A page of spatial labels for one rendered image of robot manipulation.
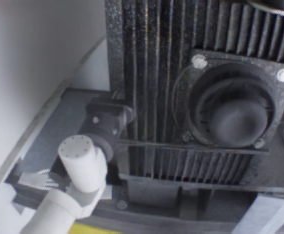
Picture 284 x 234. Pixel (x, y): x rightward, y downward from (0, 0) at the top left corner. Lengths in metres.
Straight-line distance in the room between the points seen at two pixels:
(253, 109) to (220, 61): 0.14
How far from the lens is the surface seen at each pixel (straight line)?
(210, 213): 1.09
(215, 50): 0.57
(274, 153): 1.11
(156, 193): 0.98
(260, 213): 0.81
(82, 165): 0.42
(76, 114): 1.57
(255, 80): 0.56
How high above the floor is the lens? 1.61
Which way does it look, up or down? 39 degrees down
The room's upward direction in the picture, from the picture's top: straight up
